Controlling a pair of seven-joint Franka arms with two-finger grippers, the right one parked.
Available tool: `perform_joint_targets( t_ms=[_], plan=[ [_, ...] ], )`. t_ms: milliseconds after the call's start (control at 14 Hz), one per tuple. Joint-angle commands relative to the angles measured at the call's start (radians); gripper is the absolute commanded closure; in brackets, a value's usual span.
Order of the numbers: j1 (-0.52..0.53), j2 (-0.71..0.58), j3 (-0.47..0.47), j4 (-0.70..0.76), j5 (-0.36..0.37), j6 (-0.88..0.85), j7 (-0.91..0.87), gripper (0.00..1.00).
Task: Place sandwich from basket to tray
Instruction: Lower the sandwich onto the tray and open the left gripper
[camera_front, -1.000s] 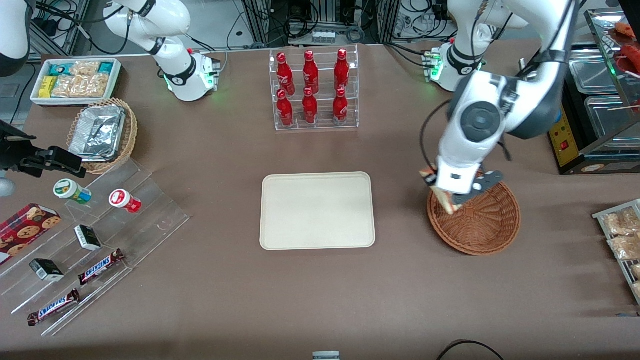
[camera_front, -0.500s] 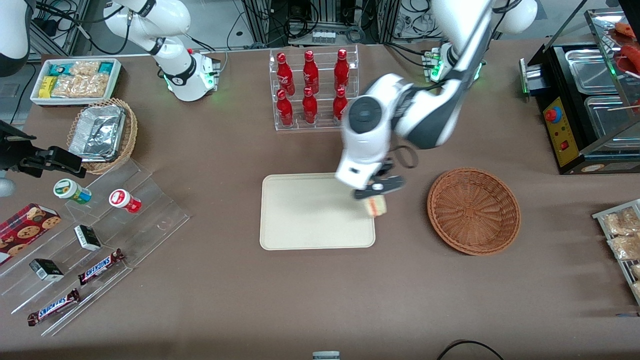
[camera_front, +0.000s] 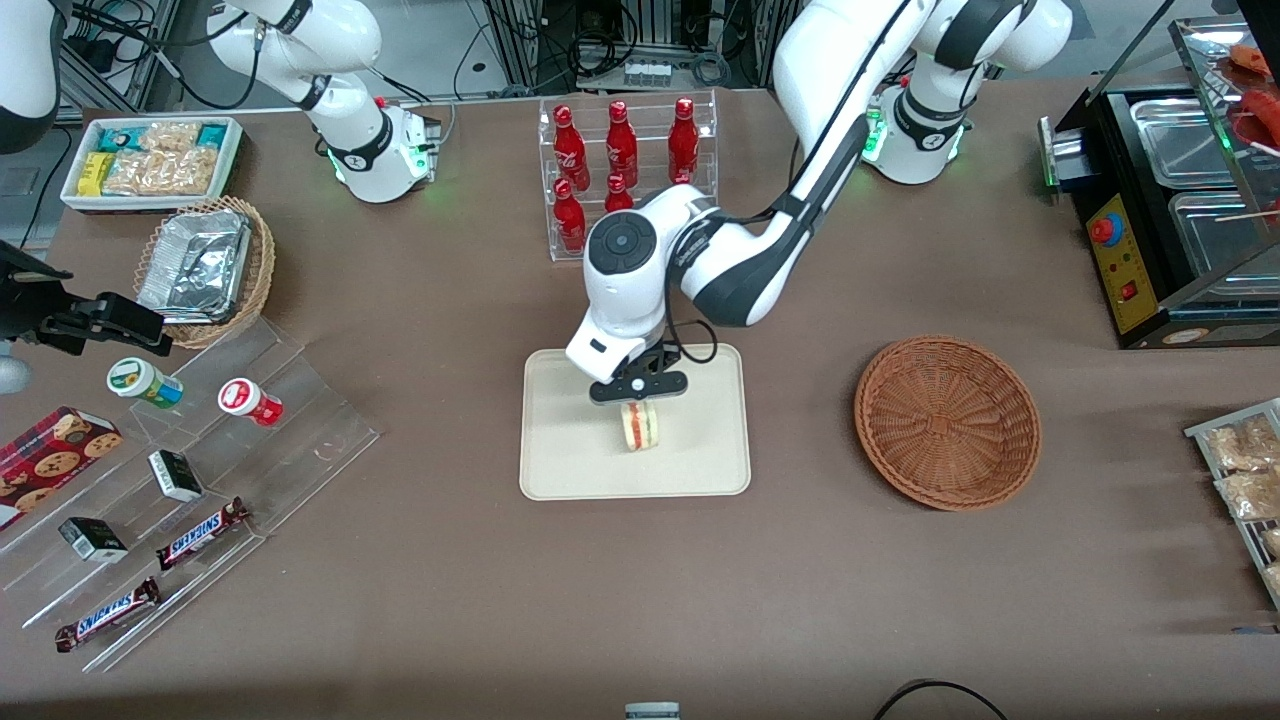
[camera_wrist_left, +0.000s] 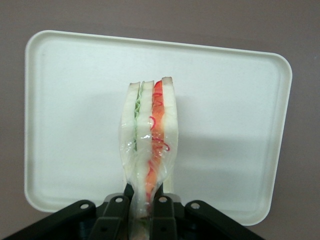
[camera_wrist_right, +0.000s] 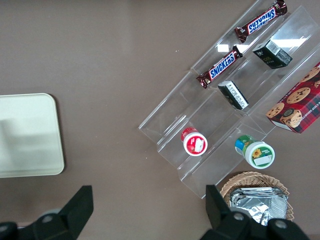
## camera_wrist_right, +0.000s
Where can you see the green lidded yogurt cup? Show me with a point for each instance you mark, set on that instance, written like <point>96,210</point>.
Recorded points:
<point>257,152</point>

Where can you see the cream rectangular plastic tray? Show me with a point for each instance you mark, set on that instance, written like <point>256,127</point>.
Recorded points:
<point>30,135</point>

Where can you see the small dark green box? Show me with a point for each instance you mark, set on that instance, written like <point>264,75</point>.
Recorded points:
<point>233,95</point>
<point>273,55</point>

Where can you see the red lidded yogurt cup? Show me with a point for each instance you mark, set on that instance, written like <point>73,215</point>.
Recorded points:
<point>195,143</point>

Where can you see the clear acrylic stepped stand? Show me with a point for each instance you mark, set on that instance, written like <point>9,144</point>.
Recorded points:
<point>207,110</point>

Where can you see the Snickers chocolate bar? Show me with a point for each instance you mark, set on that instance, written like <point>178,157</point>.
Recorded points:
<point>221,66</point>
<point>262,20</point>

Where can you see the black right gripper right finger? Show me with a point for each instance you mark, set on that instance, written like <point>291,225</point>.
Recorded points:
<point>225,225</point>

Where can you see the light tan wicker basket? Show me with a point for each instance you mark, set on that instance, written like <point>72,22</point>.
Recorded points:
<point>250,178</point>

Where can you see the red plaid cookie box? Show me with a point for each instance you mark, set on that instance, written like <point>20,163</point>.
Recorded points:
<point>300,107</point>

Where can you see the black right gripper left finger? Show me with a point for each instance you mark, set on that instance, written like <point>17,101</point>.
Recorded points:
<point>62,220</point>

